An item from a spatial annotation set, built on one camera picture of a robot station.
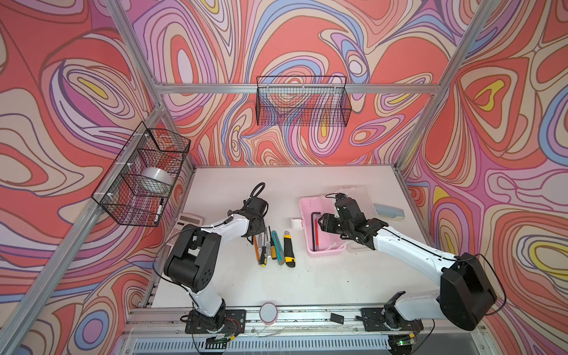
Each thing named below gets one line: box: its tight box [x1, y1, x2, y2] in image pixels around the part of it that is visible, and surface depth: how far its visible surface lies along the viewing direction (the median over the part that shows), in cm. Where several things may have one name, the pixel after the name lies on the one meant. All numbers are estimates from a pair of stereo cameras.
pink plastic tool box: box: [299, 195, 348, 256], surface depth 93 cm
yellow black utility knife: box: [284, 230, 296, 268], surface depth 91 cm
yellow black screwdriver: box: [260, 232, 267, 267], surface depth 88 cm
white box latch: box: [290, 218, 303, 230], surface depth 93 cm
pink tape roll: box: [258, 301, 279, 326], surface depth 72 cm
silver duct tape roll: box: [141, 167, 174, 186], surface depth 75 cm
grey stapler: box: [373, 202, 406, 220], surface depth 101 cm
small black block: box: [329, 312, 345, 325], surface depth 76 cm
